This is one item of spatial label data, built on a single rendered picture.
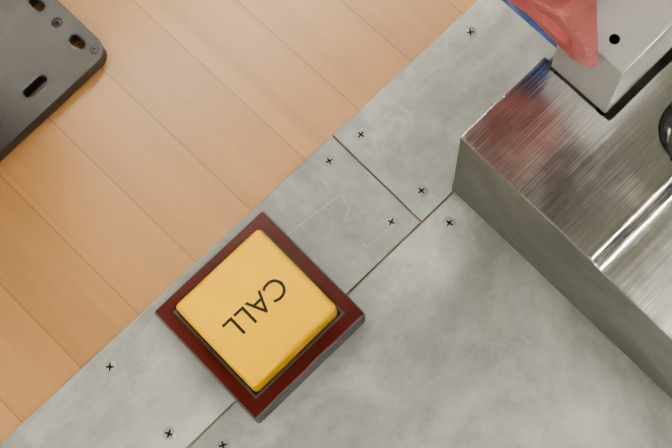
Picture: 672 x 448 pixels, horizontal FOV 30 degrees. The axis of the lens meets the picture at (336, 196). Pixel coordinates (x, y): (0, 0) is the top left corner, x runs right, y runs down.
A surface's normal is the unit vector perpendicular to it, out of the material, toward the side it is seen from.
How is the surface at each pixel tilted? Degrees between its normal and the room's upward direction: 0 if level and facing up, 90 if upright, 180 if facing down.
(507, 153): 0
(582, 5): 81
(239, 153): 0
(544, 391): 0
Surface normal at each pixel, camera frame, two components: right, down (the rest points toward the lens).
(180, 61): -0.04, -0.28
